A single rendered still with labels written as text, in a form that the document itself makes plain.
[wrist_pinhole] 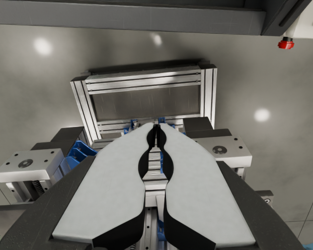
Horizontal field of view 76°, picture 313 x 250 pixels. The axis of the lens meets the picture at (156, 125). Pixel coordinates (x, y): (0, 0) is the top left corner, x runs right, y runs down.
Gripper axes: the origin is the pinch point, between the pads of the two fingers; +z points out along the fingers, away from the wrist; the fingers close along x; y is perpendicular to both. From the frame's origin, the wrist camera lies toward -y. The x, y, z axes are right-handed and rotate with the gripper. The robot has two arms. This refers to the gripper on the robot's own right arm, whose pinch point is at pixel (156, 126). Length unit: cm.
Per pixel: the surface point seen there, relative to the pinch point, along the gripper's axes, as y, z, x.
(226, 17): -5.7, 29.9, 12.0
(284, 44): 0, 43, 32
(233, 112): 59, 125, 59
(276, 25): -5.0, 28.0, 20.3
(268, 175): 121, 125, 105
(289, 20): -5.7, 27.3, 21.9
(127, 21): -4.4, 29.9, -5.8
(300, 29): -4.5, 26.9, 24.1
